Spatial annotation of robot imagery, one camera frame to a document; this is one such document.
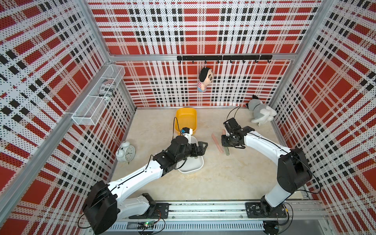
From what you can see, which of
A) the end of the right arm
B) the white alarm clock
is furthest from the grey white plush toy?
the white alarm clock

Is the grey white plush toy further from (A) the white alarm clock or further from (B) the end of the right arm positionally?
(A) the white alarm clock

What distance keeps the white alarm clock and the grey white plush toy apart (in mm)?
876

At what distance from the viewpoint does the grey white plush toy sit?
1055 mm

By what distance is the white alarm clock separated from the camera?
0.84m
